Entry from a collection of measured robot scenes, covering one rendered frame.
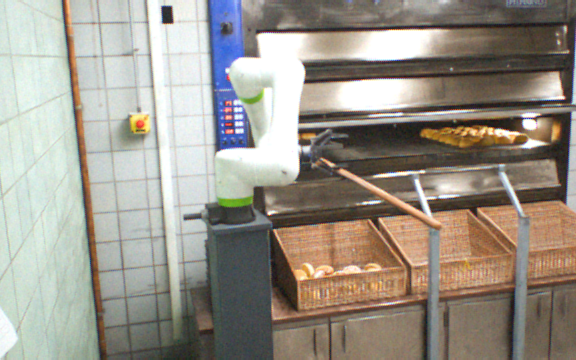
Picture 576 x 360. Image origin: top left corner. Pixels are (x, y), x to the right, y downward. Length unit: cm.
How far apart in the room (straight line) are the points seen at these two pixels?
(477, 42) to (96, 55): 201
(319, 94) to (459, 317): 134
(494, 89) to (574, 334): 139
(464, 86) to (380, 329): 143
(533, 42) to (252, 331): 238
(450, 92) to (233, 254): 185
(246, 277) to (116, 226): 122
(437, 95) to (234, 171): 170
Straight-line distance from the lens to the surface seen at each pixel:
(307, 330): 296
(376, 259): 340
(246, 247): 213
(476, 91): 363
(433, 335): 315
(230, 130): 315
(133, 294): 335
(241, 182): 210
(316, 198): 334
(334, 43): 329
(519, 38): 377
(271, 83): 230
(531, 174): 391
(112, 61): 313
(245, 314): 222
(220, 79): 313
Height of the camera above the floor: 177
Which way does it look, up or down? 12 degrees down
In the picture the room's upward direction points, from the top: 2 degrees counter-clockwise
